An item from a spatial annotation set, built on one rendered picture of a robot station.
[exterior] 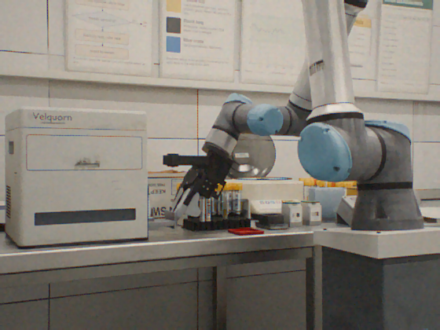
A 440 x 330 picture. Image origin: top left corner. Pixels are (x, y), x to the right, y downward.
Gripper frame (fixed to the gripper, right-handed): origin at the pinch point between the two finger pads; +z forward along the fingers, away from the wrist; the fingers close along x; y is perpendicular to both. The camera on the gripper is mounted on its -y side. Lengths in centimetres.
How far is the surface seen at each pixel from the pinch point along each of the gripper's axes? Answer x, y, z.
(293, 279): 60, 82, -8
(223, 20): 58, 5, -77
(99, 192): -4.4, -19.9, 3.8
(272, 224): -0.8, 25.9, -11.1
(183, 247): -8.4, 2.6, 5.9
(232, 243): -8.4, 13.7, -0.7
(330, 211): 7, 47, -25
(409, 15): 57, 76, -131
